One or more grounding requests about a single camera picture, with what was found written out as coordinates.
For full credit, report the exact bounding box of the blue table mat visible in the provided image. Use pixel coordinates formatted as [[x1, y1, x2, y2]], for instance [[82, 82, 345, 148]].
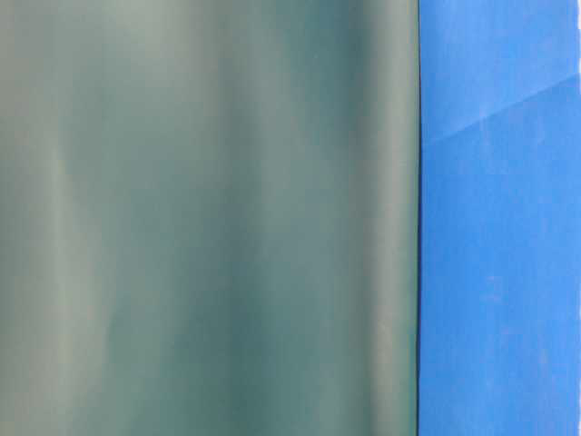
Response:
[[419, 1, 580, 435]]

